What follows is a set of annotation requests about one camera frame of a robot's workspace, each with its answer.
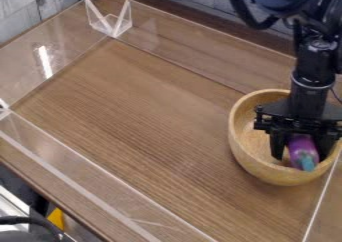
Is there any black cable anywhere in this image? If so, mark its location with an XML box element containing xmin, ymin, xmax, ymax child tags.
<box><xmin>0</xmin><ymin>215</ymin><xmax>64</xmax><ymax>242</ymax></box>

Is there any brown wooden bowl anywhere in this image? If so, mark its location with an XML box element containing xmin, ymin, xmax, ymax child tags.
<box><xmin>227</xmin><ymin>89</ymin><xmax>342</xmax><ymax>186</ymax></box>

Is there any purple toy eggplant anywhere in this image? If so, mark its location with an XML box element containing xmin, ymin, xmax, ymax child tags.
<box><xmin>287</xmin><ymin>134</ymin><xmax>319</xmax><ymax>172</ymax></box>

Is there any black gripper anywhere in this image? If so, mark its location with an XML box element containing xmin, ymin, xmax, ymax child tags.
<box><xmin>254</xmin><ymin>99</ymin><xmax>342</xmax><ymax>161</ymax></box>

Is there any yellow object under table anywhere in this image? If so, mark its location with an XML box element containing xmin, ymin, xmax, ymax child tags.
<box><xmin>47</xmin><ymin>208</ymin><xmax>64</xmax><ymax>230</ymax></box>

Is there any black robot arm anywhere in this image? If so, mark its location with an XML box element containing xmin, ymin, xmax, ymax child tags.
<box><xmin>230</xmin><ymin>0</ymin><xmax>342</xmax><ymax>159</ymax></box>

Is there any clear acrylic wall enclosure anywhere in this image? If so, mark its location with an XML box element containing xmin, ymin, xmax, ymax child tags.
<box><xmin>0</xmin><ymin>0</ymin><xmax>342</xmax><ymax>242</ymax></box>

